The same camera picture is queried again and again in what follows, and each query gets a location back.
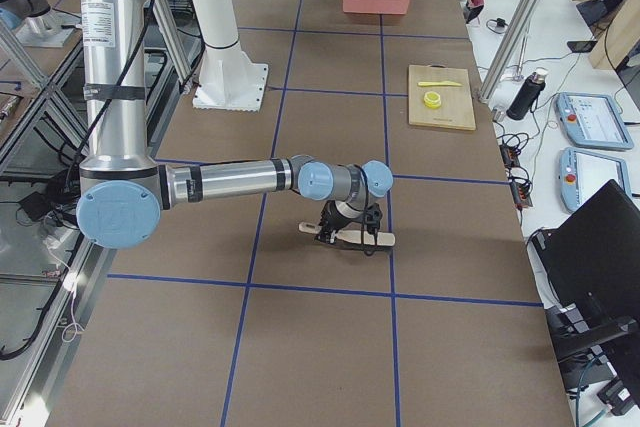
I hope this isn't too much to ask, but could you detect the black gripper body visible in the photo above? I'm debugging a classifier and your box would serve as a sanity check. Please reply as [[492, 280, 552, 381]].
[[319, 200, 382, 235]]

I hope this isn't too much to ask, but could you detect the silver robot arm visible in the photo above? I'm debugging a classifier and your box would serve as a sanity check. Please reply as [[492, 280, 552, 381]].
[[76, 0, 395, 254]]

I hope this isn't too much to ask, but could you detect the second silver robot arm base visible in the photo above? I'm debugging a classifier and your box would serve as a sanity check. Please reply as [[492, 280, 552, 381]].
[[1, 0, 74, 48]]

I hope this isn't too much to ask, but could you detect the yellow toy lemon slice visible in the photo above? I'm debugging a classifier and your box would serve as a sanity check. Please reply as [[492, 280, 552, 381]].
[[423, 91, 442, 109]]

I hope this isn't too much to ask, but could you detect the bamboo cutting board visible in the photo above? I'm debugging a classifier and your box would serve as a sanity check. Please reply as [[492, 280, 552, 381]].
[[408, 65, 476, 131]]

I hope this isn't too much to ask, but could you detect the yellow toy knife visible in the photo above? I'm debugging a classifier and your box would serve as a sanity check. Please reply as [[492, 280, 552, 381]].
[[417, 80, 462, 88]]

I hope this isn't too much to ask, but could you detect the black water bottle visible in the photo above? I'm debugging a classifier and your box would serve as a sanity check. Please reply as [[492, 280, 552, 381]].
[[506, 67, 548, 120]]

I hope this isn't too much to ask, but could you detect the black laptop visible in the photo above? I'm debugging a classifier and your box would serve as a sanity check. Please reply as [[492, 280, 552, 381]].
[[531, 180, 639, 320]]

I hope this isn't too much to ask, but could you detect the lower teach pendant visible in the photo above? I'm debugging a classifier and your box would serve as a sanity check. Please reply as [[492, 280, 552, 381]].
[[559, 147, 631, 212]]

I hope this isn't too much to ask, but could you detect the teach pendant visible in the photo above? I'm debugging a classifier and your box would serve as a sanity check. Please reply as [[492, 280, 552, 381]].
[[555, 92, 634, 151], [559, 147, 631, 212]]

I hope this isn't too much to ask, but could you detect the upper teach pendant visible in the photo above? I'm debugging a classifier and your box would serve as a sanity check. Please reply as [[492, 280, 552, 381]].
[[555, 92, 634, 151]]

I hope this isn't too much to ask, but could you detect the black smartphone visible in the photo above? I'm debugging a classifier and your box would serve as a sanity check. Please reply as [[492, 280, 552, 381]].
[[567, 40, 598, 54]]

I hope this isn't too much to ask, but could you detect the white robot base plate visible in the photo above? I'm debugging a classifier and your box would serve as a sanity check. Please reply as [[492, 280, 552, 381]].
[[192, 0, 269, 111]]

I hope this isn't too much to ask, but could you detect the aluminium frame post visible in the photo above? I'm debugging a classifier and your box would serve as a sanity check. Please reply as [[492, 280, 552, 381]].
[[478, 0, 540, 104]]

